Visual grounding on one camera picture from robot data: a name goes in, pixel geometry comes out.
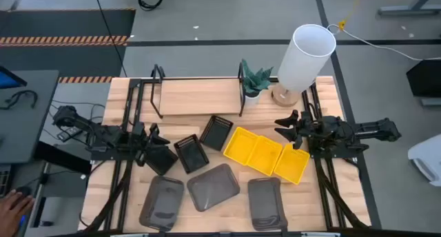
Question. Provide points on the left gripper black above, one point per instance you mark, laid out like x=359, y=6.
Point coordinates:
x=142, y=144

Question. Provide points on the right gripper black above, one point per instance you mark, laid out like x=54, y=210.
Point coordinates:
x=310, y=128

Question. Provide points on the black plastic basket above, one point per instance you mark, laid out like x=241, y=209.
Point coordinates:
x=191, y=154
x=162, y=161
x=216, y=133

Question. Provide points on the grey translucent plastic basket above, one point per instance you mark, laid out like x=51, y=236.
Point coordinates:
x=162, y=202
x=267, y=204
x=213, y=187

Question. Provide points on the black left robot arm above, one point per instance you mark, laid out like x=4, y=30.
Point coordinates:
x=86, y=125

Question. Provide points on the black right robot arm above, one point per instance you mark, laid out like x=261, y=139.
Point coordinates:
x=375, y=128

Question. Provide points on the green plant in white pot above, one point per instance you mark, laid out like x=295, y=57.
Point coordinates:
x=254, y=82

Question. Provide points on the white lamp with wooden base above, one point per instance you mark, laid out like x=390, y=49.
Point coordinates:
x=303, y=64

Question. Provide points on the black power adapter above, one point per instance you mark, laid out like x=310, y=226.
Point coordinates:
x=67, y=135

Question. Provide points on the grey desk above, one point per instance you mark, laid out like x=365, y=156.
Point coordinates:
x=24, y=126

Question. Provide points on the white plastic object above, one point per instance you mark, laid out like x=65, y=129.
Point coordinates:
x=427, y=157

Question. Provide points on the black computer mouse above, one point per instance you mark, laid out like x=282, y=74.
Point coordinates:
x=25, y=189

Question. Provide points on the black box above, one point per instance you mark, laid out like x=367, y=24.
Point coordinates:
x=425, y=78

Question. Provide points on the black mat with hazard stripes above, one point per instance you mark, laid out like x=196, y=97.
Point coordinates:
x=62, y=27

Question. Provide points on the computer monitor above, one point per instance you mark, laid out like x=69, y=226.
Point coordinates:
x=8, y=80

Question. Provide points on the black keyboard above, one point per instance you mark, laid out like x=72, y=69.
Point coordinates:
x=4, y=180

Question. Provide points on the person's hand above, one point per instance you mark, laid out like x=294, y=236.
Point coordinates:
x=12, y=213

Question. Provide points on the grey metal table leg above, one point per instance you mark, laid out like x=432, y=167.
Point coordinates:
x=406, y=10

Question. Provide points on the wooden shelf black metal frame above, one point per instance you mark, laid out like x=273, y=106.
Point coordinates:
x=200, y=95

